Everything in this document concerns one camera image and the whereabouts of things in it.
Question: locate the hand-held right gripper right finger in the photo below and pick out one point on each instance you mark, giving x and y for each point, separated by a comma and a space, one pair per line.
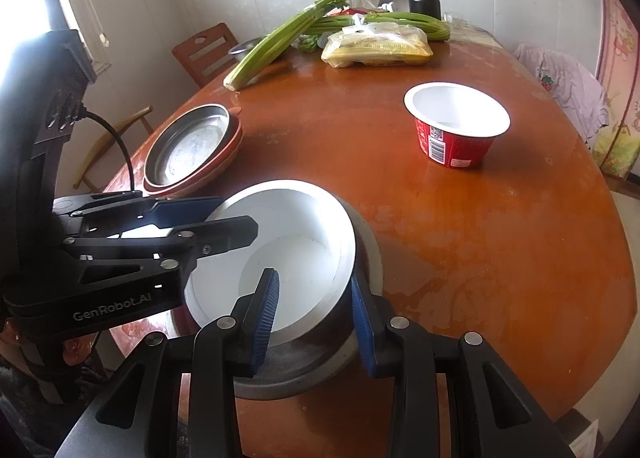
360, 328

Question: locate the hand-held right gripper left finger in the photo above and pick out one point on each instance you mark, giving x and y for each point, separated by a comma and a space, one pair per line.
265, 318

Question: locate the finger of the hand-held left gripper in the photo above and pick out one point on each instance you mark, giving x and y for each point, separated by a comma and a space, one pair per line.
230, 233
185, 208

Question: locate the orange bear-shaped plate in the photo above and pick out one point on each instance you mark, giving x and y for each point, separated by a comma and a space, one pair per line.
210, 177
227, 150

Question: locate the white paper bowl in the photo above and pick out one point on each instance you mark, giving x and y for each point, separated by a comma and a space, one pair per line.
280, 238

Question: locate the steel plate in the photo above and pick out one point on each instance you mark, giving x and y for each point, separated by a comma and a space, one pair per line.
190, 148

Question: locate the steel bowl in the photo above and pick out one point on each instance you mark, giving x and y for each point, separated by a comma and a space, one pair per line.
310, 368

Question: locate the bentwood chair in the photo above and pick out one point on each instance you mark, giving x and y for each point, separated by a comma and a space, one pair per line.
117, 130

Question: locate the brown wooden chair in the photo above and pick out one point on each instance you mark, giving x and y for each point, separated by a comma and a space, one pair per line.
205, 55

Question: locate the steel basin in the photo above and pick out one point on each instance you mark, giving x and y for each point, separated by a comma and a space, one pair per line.
242, 49

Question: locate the celery bunch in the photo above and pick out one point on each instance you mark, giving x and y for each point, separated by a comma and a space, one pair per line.
275, 43
400, 20

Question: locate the red instant noodle cup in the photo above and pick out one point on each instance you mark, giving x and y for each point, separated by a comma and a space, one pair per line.
455, 138

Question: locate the yellow noodle bag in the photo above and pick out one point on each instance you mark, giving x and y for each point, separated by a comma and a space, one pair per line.
375, 48

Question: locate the pink clothing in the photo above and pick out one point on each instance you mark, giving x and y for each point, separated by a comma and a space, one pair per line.
565, 83

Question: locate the pink cartoon poster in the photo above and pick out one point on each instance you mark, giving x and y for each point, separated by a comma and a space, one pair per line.
622, 88

